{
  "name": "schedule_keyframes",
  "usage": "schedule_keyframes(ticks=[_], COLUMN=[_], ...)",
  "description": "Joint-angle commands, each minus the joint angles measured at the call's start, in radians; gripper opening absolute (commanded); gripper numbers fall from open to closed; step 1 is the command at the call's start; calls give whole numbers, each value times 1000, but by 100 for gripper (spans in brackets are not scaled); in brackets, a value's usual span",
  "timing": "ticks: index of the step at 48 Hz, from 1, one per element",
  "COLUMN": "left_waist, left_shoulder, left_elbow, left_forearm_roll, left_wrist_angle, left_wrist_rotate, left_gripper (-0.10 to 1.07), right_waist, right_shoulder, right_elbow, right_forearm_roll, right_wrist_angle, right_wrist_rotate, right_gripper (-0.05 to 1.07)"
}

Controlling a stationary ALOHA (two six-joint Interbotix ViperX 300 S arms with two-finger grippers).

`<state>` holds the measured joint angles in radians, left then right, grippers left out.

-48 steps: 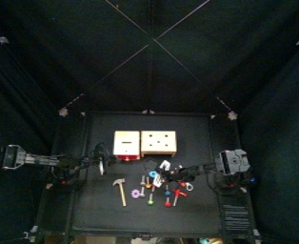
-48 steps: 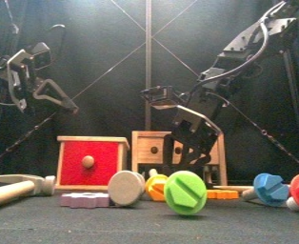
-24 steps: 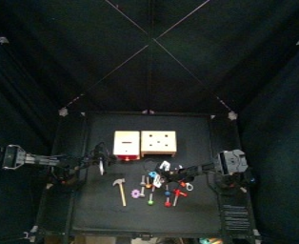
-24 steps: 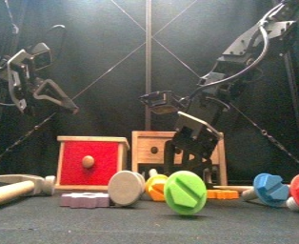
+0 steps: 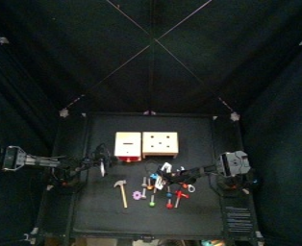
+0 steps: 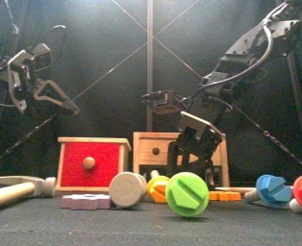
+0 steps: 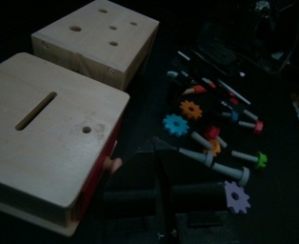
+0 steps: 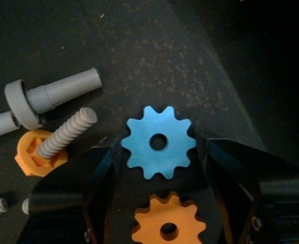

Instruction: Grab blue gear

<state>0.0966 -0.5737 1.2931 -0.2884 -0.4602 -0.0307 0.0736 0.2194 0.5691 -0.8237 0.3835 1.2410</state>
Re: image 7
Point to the red toy bolt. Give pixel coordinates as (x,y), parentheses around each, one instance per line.
(212,132)
(258,126)

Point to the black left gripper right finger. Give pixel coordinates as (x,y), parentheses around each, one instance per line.
(198,195)

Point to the yellow toy bolt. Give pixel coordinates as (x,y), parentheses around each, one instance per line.
(215,147)

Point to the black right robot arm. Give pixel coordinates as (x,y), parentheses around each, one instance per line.
(262,31)

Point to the orange toy gear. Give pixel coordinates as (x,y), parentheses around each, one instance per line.
(191,110)

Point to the green toy bolt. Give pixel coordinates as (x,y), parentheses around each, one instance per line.
(262,159)

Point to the orange-red toy bolt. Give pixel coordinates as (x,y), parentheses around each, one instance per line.
(198,89)

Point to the blue toy bolt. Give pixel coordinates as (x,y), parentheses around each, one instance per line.
(235,116)

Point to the wooden box with red drawer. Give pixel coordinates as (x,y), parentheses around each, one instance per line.
(36,143)

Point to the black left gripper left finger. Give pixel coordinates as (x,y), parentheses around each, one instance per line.
(132,197)

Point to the blue toy gear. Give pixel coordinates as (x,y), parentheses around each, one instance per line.
(176,125)

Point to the grey toy bolt shaft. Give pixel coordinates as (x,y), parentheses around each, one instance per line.
(250,115)

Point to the wooden toy workbench with holes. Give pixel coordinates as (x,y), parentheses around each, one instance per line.
(100,47)

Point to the purple toy gear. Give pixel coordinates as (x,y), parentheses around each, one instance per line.
(236,197)

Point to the grey toy bolt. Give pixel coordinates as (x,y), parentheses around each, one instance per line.
(198,155)
(239,174)

